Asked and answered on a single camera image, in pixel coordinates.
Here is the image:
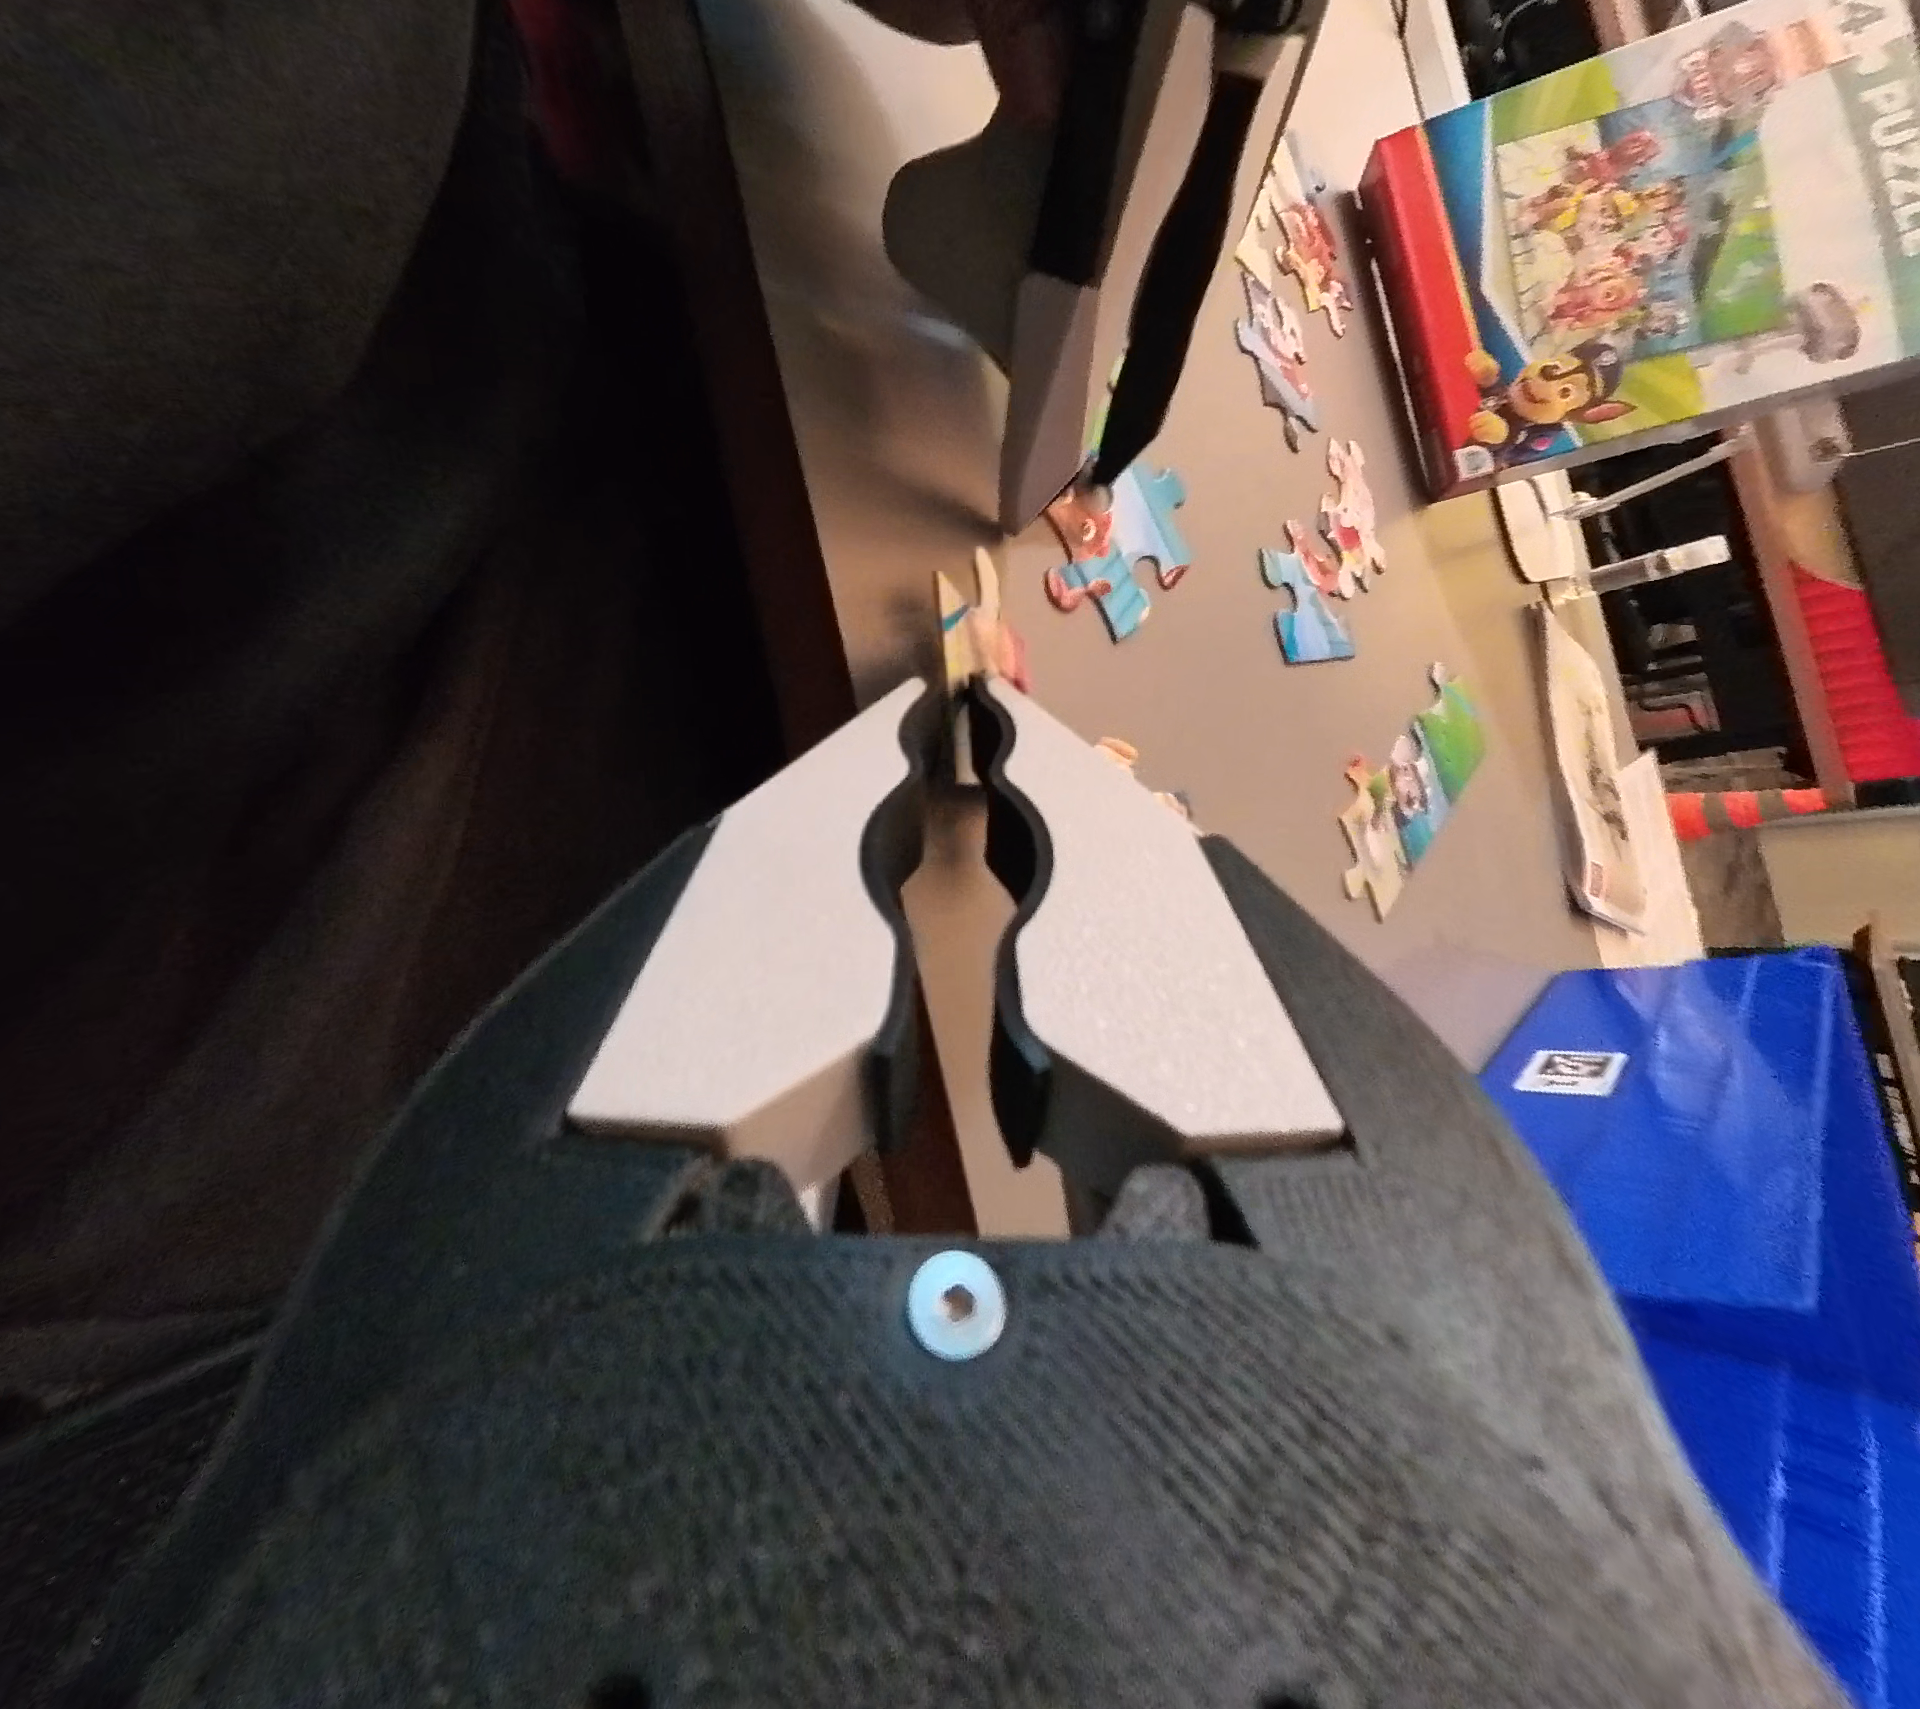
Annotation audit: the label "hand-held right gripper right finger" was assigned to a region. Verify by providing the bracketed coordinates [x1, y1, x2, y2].
[966, 676, 1348, 1170]

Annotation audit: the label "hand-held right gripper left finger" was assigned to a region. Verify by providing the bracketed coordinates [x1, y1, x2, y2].
[566, 673, 935, 1235]

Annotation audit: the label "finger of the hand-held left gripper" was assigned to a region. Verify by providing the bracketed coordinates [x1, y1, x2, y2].
[994, 0, 1249, 535]
[1111, 0, 1359, 484]

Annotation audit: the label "joined jigsaw puzzle pieces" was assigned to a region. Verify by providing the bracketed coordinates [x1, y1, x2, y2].
[1255, 435, 1392, 668]
[1042, 460, 1198, 646]
[1334, 661, 1489, 922]

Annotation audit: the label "jigsaw puzzle piece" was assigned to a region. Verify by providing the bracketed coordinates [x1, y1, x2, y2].
[929, 545, 1033, 784]
[1232, 276, 1326, 454]
[1236, 134, 1359, 338]

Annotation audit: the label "printed jigsaw puzzle box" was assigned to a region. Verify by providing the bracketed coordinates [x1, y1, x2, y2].
[1354, 0, 1920, 505]

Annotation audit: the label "printed paper sheet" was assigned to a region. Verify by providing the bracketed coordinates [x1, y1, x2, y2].
[1525, 598, 1670, 938]

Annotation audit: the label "small white object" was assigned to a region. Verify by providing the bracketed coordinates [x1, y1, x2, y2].
[1491, 469, 1596, 587]

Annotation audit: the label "blue plastic box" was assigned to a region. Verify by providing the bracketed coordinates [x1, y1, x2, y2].
[1475, 940, 1920, 1709]

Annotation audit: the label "red ribbed object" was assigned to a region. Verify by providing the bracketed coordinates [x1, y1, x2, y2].
[1787, 567, 1920, 793]

